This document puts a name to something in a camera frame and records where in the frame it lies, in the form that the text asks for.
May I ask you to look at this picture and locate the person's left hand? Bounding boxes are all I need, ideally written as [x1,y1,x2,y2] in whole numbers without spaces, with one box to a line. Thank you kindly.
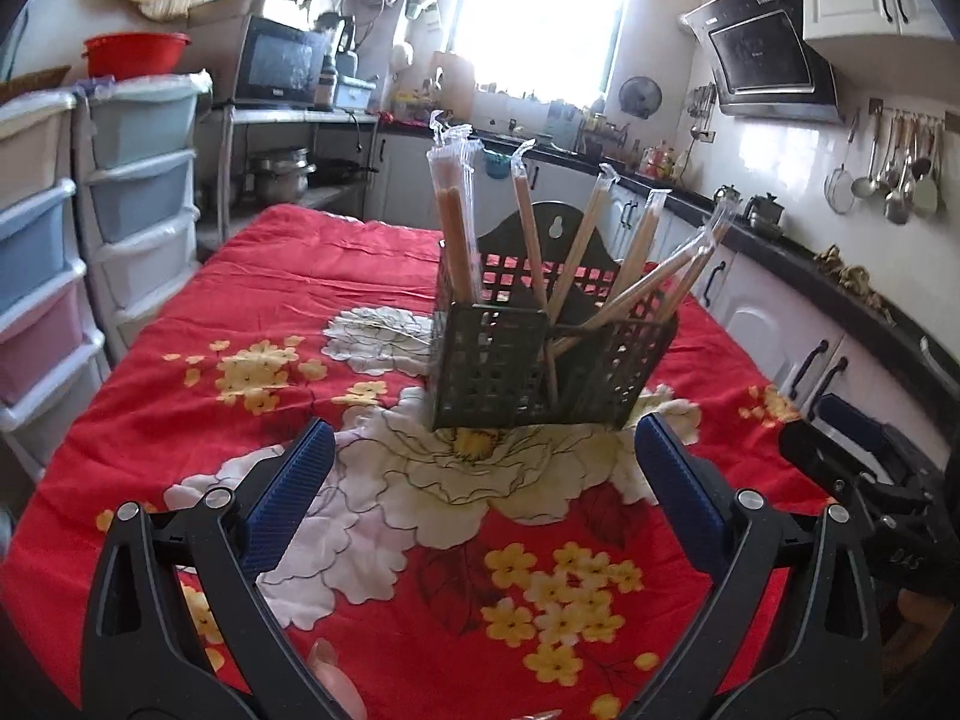
[308,639,368,720]

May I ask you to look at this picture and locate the blue hanging basket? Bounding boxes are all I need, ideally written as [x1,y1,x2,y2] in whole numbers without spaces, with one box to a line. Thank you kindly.
[483,149,511,181]

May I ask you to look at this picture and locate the black microwave oven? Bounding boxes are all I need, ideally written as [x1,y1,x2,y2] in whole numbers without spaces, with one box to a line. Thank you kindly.
[182,11,334,109]

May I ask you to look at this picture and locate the stainless steel pot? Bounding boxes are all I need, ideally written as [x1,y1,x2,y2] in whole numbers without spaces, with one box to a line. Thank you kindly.
[249,148,316,205]

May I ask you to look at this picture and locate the dark kettle pot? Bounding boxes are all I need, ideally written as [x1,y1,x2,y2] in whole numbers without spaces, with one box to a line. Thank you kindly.
[745,193,784,239]

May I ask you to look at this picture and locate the round wall fan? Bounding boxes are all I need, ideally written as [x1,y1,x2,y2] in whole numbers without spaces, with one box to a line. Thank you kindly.
[619,75,664,121]

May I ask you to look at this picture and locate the red plastic basin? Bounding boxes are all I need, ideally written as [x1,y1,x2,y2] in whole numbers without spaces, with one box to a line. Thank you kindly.
[83,32,190,82]

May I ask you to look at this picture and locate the pastel drawer tower right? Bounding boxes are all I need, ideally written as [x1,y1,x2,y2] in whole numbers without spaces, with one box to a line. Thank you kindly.
[71,71,212,362]

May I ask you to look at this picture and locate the hanging metal spoon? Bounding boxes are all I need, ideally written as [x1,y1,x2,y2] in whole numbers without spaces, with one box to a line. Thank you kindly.
[884,114,914,226]

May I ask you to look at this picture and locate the red floral tablecloth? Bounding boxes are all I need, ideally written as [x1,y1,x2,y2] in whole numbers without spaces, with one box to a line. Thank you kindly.
[0,203,835,720]

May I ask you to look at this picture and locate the black range hood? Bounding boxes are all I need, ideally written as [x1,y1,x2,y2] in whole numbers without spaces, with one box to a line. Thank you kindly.
[682,0,841,124]

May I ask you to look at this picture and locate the hanging strainer ladle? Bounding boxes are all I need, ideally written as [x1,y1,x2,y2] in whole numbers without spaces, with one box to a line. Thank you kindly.
[823,112,859,216]

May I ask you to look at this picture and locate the wicker basket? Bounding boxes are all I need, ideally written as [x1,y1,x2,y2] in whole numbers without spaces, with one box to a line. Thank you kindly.
[0,65,70,104]

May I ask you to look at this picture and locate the white lower cabinets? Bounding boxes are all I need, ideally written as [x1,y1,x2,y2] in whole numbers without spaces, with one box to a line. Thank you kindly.
[362,130,955,473]

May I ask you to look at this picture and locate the small metal teapot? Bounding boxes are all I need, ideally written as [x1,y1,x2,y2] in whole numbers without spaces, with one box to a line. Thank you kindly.
[713,184,742,221]

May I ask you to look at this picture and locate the light blue storage box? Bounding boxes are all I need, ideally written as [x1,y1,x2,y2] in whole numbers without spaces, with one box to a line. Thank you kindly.
[332,75,377,112]

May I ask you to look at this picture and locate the wooden cutting board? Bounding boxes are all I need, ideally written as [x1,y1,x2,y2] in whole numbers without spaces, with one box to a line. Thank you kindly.
[428,50,475,122]

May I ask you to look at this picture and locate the metal shelf rack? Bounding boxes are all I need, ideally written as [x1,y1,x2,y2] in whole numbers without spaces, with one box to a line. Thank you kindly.
[197,104,377,254]

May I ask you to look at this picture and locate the black countertop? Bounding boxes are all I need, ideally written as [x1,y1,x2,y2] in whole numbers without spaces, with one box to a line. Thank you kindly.
[377,118,960,430]

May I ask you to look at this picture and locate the kitchen window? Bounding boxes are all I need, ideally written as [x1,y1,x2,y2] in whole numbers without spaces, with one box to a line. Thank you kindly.
[449,0,626,106]

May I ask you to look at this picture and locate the dark green utensil basket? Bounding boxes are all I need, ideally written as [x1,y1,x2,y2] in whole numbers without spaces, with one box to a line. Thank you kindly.
[427,215,679,429]

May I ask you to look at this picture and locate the chopsticks pair tall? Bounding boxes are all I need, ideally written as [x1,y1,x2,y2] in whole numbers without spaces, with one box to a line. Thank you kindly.
[427,109,482,304]

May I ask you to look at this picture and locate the person's right hand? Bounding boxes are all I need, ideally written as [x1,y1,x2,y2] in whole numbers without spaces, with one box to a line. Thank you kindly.
[882,589,955,679]

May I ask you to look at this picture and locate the pastel drawer tower left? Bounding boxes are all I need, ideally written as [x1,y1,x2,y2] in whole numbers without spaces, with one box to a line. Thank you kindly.
[0,89,110,481]

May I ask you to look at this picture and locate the ginger root pile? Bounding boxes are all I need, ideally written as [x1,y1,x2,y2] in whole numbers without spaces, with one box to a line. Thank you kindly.
[814,244,893,323]

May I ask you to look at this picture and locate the sauce bottles group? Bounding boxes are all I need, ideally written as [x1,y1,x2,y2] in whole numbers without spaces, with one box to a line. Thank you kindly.
[638,142,675,181]

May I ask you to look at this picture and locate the pastel drawer tower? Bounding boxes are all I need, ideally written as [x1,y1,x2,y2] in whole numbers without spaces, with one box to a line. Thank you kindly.
[71,71,212,362]
[0,89,110,481]

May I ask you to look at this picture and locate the hanging metal ladle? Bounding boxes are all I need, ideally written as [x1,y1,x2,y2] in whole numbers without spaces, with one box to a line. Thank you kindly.
[849,107,887,200]

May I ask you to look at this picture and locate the hanging spatula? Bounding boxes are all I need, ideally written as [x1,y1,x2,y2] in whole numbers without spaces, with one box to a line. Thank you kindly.
[911,122,939,218]

